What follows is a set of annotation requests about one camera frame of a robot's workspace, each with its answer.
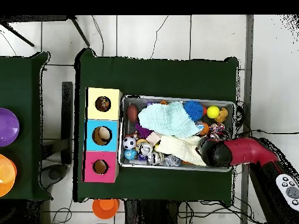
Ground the light blue muslin cloth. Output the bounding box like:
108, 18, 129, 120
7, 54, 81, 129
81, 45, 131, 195
137, 101, 201, 139

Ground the colourful patterned cloth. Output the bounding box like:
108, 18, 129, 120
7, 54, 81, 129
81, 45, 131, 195
95, 96, 112, 112

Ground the shallow mesh bin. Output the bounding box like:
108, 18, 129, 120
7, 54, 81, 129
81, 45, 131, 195
117, 94, 236, 173

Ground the wooden box with three holes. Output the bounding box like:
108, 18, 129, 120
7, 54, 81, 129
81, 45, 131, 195
82, 87, 123, 183

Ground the brown toy football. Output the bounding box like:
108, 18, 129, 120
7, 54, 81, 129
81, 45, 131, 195
126, 104, 140, 123

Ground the crushed can with printed label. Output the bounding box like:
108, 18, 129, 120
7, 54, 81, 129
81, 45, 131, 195
135, 138, 155, 156

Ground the small soccer ball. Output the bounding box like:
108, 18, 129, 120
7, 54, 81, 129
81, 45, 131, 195
123, 136, 137, 151

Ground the crushed silver can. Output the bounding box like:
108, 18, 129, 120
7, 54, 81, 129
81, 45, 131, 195
147, 151, 165, 166

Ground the small blue globe ball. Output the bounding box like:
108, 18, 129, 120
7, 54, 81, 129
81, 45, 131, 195
123, 148, 138, 161

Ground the cream muslin cloth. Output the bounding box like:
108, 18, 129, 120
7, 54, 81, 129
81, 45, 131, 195
155, 135, 207, 167

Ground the blue spiky ball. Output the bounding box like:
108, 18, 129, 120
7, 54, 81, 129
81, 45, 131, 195
182, 100, 204, 122

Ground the small orange basketball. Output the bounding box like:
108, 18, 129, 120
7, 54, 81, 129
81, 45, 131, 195
199, 122, 210, 137

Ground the yellow ball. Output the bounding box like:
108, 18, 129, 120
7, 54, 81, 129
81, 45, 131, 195
206, 105, 221, 119

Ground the black upright panel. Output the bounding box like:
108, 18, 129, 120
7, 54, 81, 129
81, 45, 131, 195
61, 81, 74, 165

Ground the orange floor cone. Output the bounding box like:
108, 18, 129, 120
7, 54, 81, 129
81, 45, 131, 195
92, 198, 120, 219

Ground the black tripod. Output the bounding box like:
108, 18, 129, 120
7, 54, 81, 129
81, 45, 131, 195
0, 15, 91, 47

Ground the dark green side tablecloth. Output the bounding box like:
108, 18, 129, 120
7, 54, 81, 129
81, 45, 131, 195
0, 51, 53, 202

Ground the purple plastic bowl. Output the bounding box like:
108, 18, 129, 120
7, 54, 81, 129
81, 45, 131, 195
0, 107, 20, 147

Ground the orange plastic bowl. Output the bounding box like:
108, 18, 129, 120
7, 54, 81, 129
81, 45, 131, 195
0, 153, 18, 198

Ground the black power cable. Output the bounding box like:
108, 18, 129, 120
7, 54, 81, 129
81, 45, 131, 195
234, 128, 299, 141

